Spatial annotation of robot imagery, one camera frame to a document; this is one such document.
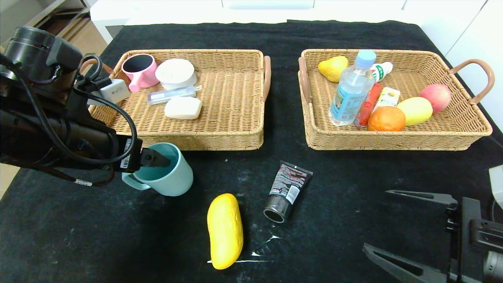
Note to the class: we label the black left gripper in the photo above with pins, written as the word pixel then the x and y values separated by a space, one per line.
pixel 131 154

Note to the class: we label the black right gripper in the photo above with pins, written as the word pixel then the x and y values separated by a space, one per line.
pixel 456 236

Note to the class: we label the teal mug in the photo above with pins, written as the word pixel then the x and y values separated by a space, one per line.
pixel 173 181

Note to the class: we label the orange sausage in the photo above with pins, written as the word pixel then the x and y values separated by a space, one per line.
pixel 367 108

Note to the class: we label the yellow juice box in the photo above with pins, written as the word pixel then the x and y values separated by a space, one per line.
pixel 388 98

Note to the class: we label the clear blue-cap water bottle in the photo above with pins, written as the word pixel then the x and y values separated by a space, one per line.
pixel 351 90

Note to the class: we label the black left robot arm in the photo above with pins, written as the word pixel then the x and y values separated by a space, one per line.
pixel 23 129

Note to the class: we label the wicker basket holding toiletries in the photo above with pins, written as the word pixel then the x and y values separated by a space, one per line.
pixel 228 110

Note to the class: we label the wicker basket holding food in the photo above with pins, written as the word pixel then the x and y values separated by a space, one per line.
pixel 322 133

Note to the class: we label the white soap bar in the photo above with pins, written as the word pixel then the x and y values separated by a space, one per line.
pixel 182 107

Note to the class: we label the grey toothpaste tube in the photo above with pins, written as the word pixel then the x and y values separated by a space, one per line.
pixel 172 94

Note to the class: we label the pink cup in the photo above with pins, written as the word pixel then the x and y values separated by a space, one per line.
pixel 144 76

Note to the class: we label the white round lidded jar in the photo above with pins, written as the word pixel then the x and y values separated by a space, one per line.
pixel 175 72

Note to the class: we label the long yellow mango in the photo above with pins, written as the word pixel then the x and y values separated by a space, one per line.
pixel 225 232

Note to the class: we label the black tablecloth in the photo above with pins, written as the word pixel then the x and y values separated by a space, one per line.
pixel 314 259

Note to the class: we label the orange fruit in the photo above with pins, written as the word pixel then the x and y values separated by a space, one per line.
pixel 387 119

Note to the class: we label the yellow lemon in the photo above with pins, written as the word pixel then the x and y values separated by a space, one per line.
pixel 416 111

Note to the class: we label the black facial cleanser tube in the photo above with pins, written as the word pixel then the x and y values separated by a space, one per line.
pixel 288 188

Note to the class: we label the red peach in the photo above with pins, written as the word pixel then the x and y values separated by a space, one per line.
pixel 436 96

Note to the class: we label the white green-label yogurt bottle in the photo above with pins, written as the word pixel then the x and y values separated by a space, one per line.
pixel 383 70

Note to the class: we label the yellow pear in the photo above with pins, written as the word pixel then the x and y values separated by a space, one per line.
pixel 334 69

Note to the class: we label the gray shelf unit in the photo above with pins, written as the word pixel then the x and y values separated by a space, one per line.
pixel 23 11

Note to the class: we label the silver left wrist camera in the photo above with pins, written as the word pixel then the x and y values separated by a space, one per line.
pixel 114 91

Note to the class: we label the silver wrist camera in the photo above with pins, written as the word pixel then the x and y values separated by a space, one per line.
pixel 114 91
pixel 497 184

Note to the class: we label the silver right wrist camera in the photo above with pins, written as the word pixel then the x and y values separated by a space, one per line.
pixel 497 184

